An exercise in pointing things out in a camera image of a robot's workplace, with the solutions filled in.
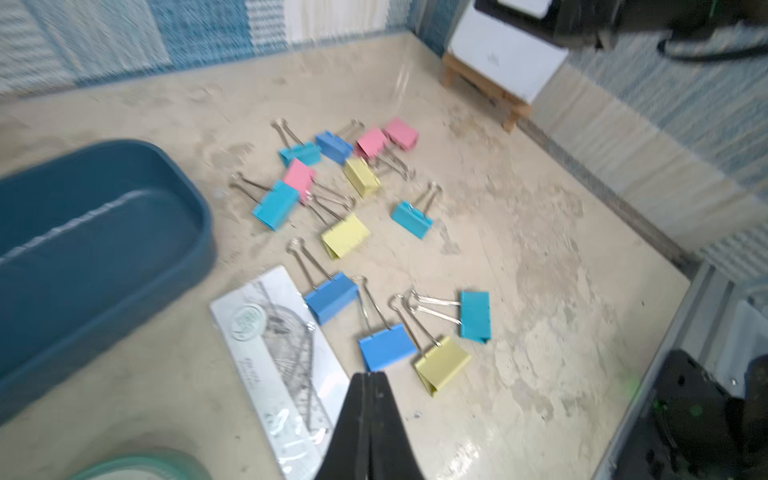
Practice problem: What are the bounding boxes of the pink binder clip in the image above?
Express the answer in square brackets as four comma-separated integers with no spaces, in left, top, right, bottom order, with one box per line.
[281,158,358,211]
[355,128,415,181]
[382,117,420,151]

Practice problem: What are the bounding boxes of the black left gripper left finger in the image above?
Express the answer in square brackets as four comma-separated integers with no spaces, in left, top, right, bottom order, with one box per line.
[315,373,370,480]

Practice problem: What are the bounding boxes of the blue binder clip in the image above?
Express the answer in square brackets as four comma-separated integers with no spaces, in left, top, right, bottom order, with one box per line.
[315,119,365,166]
[286,237,359,325]
[351,275,417,372]

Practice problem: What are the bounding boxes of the small wooden easel stand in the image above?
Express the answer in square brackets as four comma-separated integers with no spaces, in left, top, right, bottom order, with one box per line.
[440,52,532,133]

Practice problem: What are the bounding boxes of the teal binder clip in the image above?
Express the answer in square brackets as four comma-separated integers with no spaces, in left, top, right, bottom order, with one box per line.
[270,119,322,167]
[391,182,443,239]
[229,172,300,231]
[406,290,492,344]

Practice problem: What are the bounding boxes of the pink binder clip far right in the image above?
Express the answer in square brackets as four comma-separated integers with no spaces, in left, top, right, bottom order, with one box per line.
[382,117,420,151]

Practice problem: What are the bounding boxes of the yellow binder clip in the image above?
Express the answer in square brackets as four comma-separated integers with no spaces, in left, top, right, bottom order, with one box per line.
[387,293,471,397]
[305,194,371,260]
[343,157,381,198]

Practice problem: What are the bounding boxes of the green round wall clock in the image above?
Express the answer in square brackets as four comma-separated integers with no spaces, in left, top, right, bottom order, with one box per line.
[70,449,212,480]

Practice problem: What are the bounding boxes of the pink binder clip middle far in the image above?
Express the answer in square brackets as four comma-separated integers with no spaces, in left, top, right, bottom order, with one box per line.
[355,128,415,181]

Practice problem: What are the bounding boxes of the ruler set white package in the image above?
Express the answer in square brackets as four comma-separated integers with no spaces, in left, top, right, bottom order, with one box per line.
[210,266,350,479]

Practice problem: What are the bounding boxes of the teal plastic storage box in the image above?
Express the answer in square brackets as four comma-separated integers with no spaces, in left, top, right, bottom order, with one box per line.
[1,139,217,421]

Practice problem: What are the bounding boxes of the pink binder clip left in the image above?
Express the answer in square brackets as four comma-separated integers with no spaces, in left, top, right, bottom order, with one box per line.
[281,158,358,211]

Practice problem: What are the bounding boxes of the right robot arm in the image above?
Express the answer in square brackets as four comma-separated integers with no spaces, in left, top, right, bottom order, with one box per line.
[473,1,767,64]

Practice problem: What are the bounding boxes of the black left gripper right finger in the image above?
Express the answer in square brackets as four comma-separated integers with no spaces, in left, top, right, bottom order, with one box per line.
[368,372,424,480]

